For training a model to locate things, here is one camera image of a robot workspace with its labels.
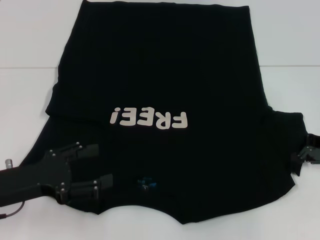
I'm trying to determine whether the red left gripper cable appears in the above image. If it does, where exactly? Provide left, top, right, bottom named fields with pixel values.
left=0, top=208, right=26, bottom=221

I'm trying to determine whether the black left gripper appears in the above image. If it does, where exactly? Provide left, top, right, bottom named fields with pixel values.
left=0, top=141, right=114, bottom=208

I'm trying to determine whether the black shirt with FREE print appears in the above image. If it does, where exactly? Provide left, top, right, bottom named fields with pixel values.
left=18, top=0, right=308, bottom=226

